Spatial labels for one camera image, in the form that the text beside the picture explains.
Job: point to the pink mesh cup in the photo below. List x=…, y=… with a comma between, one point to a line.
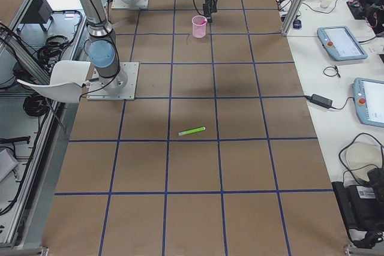
x=198, y=31

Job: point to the white paper cup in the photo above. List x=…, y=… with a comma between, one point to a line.
x=325, y=3

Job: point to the green pen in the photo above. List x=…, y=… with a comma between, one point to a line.
x=191, y=131

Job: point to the upper blue teach pendant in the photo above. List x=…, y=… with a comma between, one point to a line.
x=340, y=43

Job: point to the blue teach pendant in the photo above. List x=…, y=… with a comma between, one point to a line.
x=340, y=43
x=368, y=99

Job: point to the black power adapter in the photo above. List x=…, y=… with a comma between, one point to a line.
x=319, y=100

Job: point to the white plastic chair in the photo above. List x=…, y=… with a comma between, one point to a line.
x=66, y=82

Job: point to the lower blue teach pendant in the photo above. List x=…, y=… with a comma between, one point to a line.
x=368, y=99

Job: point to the black box with label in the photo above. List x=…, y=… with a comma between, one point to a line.
x=362, y=214

